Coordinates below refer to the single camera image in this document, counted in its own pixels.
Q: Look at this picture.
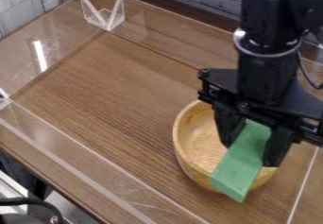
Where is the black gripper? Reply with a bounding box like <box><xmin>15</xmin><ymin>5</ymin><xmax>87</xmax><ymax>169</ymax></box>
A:
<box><xmin>198</xmin><ymin>28</ymin><xmax>323</xmax><ymax>167</ymax></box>

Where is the green rectangular block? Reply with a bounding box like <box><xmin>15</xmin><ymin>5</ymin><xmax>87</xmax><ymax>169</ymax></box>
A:
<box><xmin>211</xmin><ymin>120</ymin><xmax>271</xmax><ymax>202</ymax></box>

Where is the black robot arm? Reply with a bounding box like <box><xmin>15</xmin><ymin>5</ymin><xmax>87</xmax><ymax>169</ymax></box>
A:
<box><xmin>198</xmin><ymin>0</ymin><xmax>323</xmax><ymax>167</ymax></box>

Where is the brown wooden bowl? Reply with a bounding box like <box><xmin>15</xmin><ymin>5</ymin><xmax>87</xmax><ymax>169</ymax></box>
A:
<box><xmin>174</xmin><ymin>100</ymin><xmax>276</xmax><ymax>193</ymax></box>

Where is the black metal stand base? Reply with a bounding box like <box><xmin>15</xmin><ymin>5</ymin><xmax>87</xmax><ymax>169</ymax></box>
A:
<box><xmin>28</xmin><ymin>202</ymin><xmax>64</xmax><ymax>224</ymax></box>

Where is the clear acrylic tray wall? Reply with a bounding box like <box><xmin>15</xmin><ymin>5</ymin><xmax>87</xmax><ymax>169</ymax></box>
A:
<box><xmin>0</xmin><ymin>0</ymin><xmax>314</xmax><ymax>224</ymax></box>

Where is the clear acrylic corner bracket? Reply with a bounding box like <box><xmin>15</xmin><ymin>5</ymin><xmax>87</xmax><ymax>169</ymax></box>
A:
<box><xmin>80</xmin><ymin>0</ymin><xmax>125</xmax><ymax>31</ymax></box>

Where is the black cable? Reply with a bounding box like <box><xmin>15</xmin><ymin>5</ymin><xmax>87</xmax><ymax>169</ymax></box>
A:
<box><xmin>0</xmin><ymin>198</ymin><xmax>64</xmax><ymax>224</ymax></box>

